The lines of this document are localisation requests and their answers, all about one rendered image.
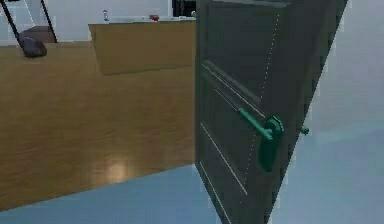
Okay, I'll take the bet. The dark grey room door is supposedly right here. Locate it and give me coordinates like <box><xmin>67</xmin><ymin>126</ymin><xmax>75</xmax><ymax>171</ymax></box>
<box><xmin>194</xmin><ymin>0</ymin><xmax>350</xmax><ymax>224</ymax></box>

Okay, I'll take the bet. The wooden counter with white top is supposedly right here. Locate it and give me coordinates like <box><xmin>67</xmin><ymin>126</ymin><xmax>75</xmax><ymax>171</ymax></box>
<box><xmin>88</xmin><ymin>15</ymin><xmax>197</xmax><ymax>76</ymax></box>

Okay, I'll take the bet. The dark grey cushion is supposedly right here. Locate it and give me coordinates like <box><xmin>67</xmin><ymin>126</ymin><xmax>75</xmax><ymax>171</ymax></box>
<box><xmin>19</xmin><ymin>36</ymin><xmax>48</xmax><ymax>59</ymax></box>

